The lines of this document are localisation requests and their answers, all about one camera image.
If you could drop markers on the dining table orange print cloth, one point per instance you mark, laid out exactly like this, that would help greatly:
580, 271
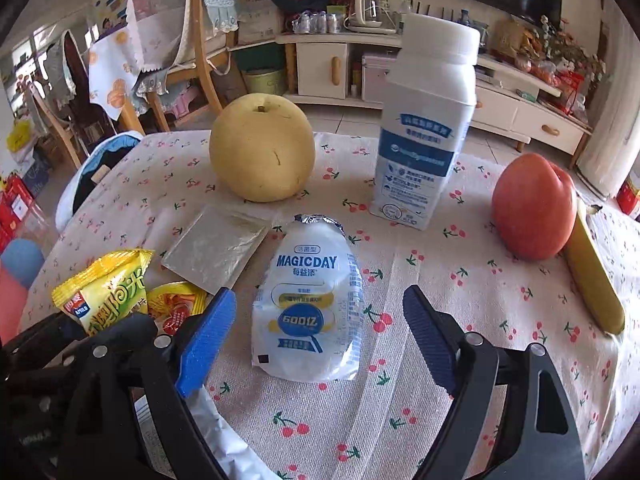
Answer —
113, 73

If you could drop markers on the silver foil packet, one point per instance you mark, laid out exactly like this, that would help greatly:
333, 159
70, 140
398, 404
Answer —
215, 248

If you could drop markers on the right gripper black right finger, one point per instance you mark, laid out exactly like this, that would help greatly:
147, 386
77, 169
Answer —
537, 437

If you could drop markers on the blue cushioned stool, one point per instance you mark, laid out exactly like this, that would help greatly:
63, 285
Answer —
24, 260

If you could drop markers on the pink storage box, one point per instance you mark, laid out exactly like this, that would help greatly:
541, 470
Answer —
375, 68

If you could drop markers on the white wet wipes pack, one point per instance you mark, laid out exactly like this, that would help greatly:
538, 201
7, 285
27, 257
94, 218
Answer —
233, 454

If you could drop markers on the yellow banana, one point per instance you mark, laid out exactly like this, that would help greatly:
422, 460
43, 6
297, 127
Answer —
590, 277

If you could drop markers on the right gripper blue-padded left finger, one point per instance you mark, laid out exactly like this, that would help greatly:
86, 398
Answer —
205, 339

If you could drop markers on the pink plastic bucket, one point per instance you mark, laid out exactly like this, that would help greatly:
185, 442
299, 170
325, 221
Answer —
13, 298

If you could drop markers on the electric kettle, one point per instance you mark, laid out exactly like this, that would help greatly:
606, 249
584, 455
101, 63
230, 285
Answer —
370, 17

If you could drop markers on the yellow pear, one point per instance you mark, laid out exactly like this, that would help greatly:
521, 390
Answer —
262, 147

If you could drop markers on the yellow snack bag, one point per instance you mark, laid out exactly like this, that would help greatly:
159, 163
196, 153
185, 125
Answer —
113, 287

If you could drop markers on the red gift bags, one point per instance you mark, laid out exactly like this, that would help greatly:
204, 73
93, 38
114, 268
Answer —
16, 201

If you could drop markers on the dark wooden chair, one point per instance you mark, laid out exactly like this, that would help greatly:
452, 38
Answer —
90, 120

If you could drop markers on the light wooden chair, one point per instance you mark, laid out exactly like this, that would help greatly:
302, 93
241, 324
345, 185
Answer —
168, 34
63, 135

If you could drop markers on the cherry print tablecloth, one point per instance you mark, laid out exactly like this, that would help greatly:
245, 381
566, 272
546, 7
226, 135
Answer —
381, 424

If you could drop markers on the red apple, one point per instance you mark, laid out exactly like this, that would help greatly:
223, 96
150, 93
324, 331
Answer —
534, 206

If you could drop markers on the white yogurt bottle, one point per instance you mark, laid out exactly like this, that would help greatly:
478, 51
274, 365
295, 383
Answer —
428, 105

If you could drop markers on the white Magicday yogurt pouch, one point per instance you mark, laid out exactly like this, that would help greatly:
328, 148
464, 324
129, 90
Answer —
307, 316

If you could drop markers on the green trash can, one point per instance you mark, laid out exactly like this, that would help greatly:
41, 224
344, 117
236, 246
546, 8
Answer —
268, 81

